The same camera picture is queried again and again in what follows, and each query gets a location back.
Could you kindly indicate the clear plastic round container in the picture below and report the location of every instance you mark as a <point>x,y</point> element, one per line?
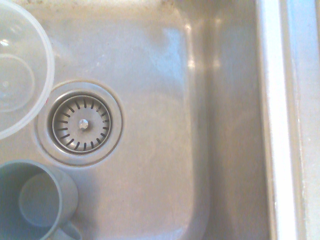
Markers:
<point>17,75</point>

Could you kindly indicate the grey-blue plastic mug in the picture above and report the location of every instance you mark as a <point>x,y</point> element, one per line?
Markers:
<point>32,200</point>

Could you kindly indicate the metal sink drain strainer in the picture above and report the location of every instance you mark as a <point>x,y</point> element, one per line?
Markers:
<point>82,123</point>

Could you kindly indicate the stainless steel sink basin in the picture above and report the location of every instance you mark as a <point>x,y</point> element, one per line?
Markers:
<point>160,100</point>

